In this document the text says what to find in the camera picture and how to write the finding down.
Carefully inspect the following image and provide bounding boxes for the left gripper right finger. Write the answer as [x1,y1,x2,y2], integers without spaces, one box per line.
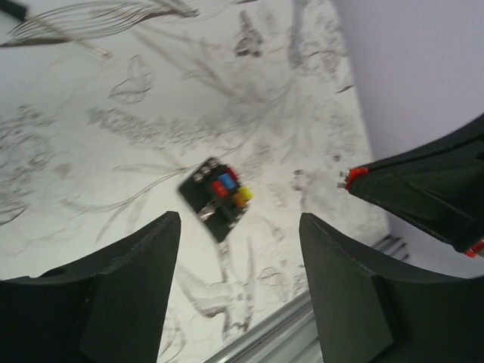
[299,213,483,363]

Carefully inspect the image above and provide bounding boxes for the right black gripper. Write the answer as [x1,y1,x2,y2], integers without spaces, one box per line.
[347,113,484,260]

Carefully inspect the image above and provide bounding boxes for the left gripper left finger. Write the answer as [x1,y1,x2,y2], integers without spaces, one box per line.
[1,212,181,363]

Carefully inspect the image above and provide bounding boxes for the red blade fuse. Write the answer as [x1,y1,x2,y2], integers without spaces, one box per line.
[211,180,229,198]
[337,166,369,191]

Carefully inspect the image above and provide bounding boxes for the black fuse box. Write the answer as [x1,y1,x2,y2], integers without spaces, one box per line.
[178,157,251,243]

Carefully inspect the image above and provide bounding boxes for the orange blade fuse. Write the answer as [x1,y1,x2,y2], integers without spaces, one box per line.
[232,193,247,208]

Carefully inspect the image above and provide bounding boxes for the yellow blade fuse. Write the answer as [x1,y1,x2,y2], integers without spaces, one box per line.
[238,186,253,200]

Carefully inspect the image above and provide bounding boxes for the blue blade fuse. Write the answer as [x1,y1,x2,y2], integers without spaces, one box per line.
[218,173,237,190]

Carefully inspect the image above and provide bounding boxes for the aluminium rail frame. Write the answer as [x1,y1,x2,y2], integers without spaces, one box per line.
[207,291,322,362]

